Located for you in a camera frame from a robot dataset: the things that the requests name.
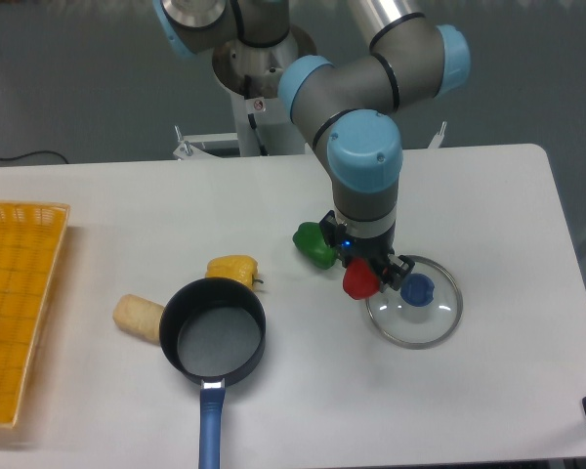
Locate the green bell pepper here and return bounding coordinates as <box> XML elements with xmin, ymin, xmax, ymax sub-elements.
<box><xmin>292</xmin><ymin>222</ymin><xmax>337</xmax><ymax>270</ymax></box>

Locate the dark pot with blue handle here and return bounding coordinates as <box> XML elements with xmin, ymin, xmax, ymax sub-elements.
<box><xmin>159</xmin><ymin>277</ymin><xmax>267</xmax><ymax>468</ymax></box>

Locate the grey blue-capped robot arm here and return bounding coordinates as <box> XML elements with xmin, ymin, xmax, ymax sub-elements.
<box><xmin>153</xmin><ymin>1</ymin><xmax>471</xmax><ymax>290</ymax></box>

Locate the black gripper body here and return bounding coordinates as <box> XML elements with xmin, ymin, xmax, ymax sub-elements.
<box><xmin>319</xmin><ymin>209</ymin><xmax>398</xmax><ymax>272</ymax></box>

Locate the yellow woven basket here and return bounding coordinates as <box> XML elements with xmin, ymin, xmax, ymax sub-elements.
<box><xmin>0</xmin><ymin>200</ymin><xmax>70</xmax><ymax>428</ymax></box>

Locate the red bell pepper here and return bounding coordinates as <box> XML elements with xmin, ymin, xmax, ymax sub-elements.
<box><xmin>343</xmin><ymin>258</ymin><xmax>379</xmax><ymax>300</ymax></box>

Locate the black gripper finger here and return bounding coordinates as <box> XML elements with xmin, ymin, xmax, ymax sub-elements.
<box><xmin>366</xmin><ymin>258</ymin><xmax>389</xmax><ymax>292</ymax></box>
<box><xmin>383</xmin><ymin>254</ymin><xmax>415</xmax><ymax>291</ymax></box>

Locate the black cable on floor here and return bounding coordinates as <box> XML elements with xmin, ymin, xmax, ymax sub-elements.
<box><xmin>0</xmin><ymin>149</ymin><xmax>70</xmax><ymax>165</ymax></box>

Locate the yellow bell pepper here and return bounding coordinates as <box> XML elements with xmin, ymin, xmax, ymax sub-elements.
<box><xmin>204</xmin><ymin>254</ymin><xmax>263</xmax><ymax>290</ymax></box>

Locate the glass lid with blue knob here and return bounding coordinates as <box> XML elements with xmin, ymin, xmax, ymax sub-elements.
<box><xmin>365</xmin><ymin>256</ymin><xmax>463</xmax><ymax>350</ymax></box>

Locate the beige bread roll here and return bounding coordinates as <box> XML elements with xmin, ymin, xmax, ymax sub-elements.
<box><xmin>112</xmin><ymin>294</ymin><xmax>164</xmax><ymax>345</ymax></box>

